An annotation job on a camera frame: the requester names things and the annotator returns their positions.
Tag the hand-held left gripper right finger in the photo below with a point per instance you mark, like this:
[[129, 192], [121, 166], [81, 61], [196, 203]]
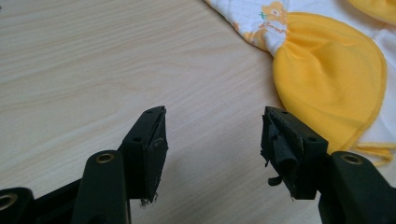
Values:
[[299, 149]]

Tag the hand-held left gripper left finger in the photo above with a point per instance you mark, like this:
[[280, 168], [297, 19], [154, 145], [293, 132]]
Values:
[[143, 155]]

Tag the white and yellow baby garment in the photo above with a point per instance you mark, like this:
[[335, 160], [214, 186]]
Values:
[[327, 77]]

